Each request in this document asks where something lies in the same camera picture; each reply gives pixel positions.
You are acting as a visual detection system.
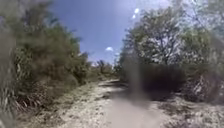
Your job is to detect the pale dirt path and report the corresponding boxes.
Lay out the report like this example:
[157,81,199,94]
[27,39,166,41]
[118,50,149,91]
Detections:
[66,78,174,128]

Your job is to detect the green bushes and trees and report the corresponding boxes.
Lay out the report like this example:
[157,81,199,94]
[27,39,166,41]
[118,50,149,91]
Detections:
[0,0,101,128]
[113,0,224,104]

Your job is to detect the dry grass verge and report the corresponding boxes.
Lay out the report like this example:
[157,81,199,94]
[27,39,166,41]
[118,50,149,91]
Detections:
[13,79,114,128]
[149,94,224,128]

